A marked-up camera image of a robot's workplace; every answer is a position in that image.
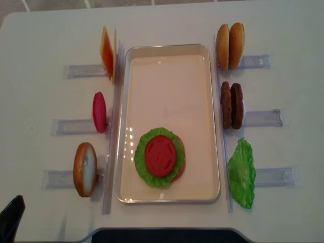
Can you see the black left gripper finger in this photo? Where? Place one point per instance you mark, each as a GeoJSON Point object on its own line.
{"type": "Point", "coordinates": [10, 219]}

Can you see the brown meat patty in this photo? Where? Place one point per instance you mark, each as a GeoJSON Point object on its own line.
{"type": "Point", "coordinates": [237, 106]}
{"type": "Point", "coordinates": [226, 105]}

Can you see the lettuce leaf on tray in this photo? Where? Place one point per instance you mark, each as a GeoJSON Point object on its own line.
{"type": "Point", "coordinates": [140, 161]}

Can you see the upright red tomato slice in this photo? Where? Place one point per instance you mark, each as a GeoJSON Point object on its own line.
{"type": "Point", "coordinates": [99, 112]}

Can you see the tomato slice on tray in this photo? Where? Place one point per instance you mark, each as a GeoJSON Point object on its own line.
{"type": "Point", "coordinates": [160, 156]}

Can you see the orange cheese slice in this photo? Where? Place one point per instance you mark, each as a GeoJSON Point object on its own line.
{"type": "Point", "coordinates": [106, 53]}

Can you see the upright green lettuce leaf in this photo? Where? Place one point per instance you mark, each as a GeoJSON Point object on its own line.
{"type": "Point", "coordinates": [242, 174]}

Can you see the upright top bun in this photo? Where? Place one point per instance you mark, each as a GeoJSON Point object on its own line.
{"type": "Point", "coordinates": [85, 169]}

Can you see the dark base at table edge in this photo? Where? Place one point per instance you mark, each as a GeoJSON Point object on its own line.
{"type": "Point", "coordinates": [166, 235]}

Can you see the bottom bun on tray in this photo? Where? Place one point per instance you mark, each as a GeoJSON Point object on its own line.
{"type": "Point", "coordinates": [183, 164]}

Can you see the white metal tray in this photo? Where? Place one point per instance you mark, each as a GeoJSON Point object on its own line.
{"type": "Point", "coordinates": [167, 87]}

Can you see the left upright bun slice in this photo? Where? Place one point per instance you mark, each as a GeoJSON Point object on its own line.
{"type": "Point", "coordinates": [222, 47]}

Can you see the upright bun slice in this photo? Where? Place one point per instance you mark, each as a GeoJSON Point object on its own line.
{"type": "Point", "coordinates": [236, 44]}
{"type": "Point", "coordinates": [222, 47]}

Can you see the right upright bun slice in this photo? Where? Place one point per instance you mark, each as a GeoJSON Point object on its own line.
{"type": "Point", "coordinates": [236, 44]}

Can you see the clear top bun rail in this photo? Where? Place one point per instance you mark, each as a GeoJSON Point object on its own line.
{"type": "Point", "coordinates": [54, 179]}

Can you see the clear tomato holder rail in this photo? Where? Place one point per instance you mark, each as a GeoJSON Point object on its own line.
{"type": "Point", "coordinates": [62, 127]}

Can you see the clear cheese holder rail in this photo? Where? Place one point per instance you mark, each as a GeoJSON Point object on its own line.
{"type": "Point", "coordinates": [82, 71]}

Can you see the clear patty holder rail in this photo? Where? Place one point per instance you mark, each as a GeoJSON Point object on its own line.
{"type": "Point", "coordinates": [270, 118]}

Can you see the clear lettuce holder rail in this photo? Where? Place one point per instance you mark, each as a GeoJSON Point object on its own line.
{"type": "Point", "coordinates": [278, 177]}

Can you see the clear bun slices rail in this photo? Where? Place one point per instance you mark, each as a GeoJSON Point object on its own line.
{"type": "Point", "coordinates": [263, 61]}

